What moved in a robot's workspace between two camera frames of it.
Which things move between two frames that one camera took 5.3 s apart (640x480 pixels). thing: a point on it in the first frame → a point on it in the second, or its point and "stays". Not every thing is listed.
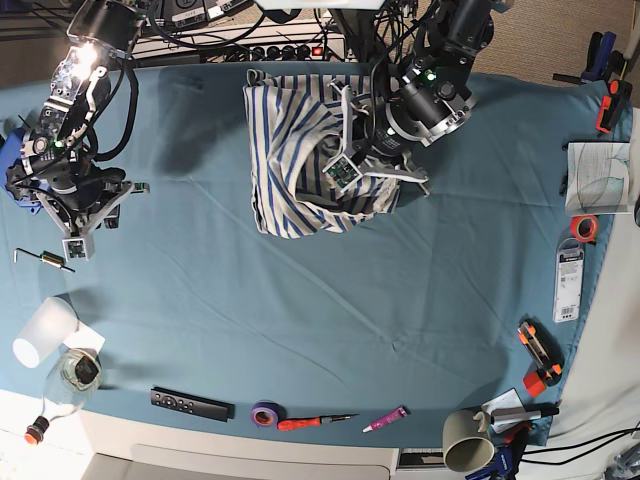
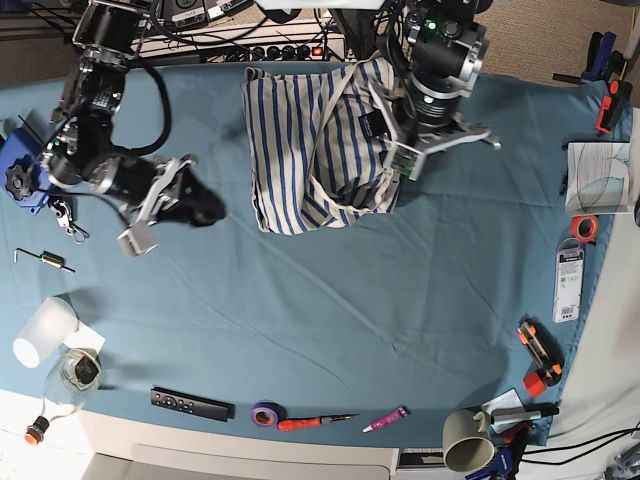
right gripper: (82, 196) → (165, 191)
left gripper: (379, 136) → (431, 123)
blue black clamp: (602, 63) stays
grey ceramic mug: (465, 446) stays
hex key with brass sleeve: (47, 258) stays
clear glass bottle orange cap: (77, 375) stays
